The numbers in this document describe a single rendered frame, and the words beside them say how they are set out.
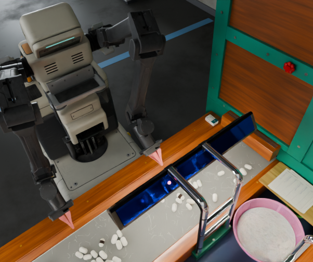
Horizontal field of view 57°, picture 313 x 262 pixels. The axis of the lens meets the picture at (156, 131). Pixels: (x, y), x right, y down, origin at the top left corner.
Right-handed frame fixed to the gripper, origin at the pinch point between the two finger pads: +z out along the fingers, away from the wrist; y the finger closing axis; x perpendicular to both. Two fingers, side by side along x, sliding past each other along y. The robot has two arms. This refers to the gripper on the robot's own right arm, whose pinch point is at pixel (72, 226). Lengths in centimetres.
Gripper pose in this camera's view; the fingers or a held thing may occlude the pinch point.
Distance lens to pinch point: 122.7
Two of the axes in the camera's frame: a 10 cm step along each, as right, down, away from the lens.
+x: -3.6, 1.1, 9.3
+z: 5.0, 8.6, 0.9
